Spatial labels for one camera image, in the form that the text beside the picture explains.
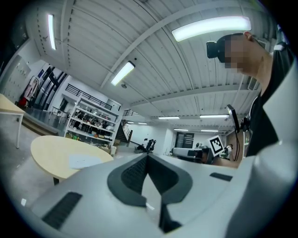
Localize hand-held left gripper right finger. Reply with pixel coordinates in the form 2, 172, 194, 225
148, 154, 243, 238

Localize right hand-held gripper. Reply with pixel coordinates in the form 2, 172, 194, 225
172, 135, 224, 163

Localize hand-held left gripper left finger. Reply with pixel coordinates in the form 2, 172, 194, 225
31, 153, 177, 238

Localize white paper booklet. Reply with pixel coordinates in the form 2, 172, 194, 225
68, 153, 103, 170

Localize black gooseneck phone holder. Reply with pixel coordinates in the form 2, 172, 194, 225
226, 104, 251, 162

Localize person's black t-shirt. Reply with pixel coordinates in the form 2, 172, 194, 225
244, 27, 296, 159

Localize dark staircase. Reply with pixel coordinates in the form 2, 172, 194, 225
115, 119, 134, 147

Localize white shelving unit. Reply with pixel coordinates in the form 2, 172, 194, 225
64, 95, 122, 149

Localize wooden step platform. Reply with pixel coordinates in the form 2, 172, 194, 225
22, 108, 59, 137

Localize person's head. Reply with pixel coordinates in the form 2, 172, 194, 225
223, 32, 274, 93

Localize black balcony railing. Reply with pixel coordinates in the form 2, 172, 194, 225
66, 83, 122, 112

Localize black framed glass doors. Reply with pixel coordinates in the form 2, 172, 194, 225
31, 66, 68, 112

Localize clothes rack with garments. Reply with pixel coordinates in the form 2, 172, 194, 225
19, 75, 41, 109

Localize rectangular wooden table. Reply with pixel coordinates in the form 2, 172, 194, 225
0, 93, 27, 149

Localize grey locker cabinet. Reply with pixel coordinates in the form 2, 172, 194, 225
1, 54, 32, 104

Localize black head-worn camera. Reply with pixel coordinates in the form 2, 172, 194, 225
206, 40, 225, 59

